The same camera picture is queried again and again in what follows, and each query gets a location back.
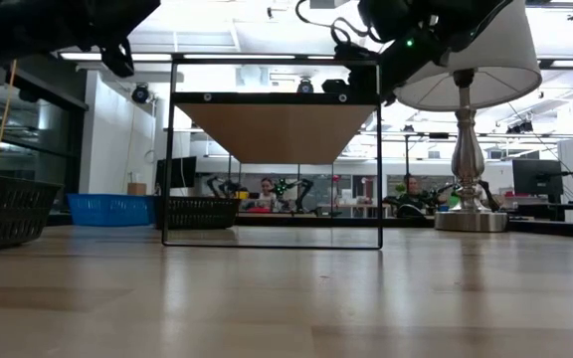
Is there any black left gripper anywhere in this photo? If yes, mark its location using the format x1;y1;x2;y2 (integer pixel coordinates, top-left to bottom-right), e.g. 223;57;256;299
67;0;162;79

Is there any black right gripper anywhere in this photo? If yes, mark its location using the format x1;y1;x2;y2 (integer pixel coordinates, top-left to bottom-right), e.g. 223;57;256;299
321;29;442;100

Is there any black plastic basket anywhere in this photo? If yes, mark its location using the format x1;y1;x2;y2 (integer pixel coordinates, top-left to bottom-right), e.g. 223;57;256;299
0;172;64;253
154;195;242;231

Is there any white ceiling light strip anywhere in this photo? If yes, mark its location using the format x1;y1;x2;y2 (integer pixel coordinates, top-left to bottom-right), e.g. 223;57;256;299
60;51;173;63

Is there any person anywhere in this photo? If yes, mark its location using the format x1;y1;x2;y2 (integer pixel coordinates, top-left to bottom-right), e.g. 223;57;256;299
258;176;279;213
383;172;440;219

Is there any white shade silver table lamp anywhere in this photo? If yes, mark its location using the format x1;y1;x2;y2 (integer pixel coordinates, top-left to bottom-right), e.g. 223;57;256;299
394;0;543;234

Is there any black monitor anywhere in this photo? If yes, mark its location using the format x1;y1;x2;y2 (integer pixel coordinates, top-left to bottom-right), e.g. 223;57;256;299
155;155;198;190
511;158;564;198

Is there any blue plastic basket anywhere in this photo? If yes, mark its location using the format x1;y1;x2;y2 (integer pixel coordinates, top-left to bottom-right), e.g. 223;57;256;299
66;192;157;228

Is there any wooden shelf black metal frame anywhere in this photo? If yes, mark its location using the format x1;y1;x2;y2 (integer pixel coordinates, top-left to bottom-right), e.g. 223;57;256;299
160;58;385;251

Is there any yellow cable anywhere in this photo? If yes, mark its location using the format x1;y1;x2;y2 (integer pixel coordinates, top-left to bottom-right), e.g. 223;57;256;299
0;59;19;178

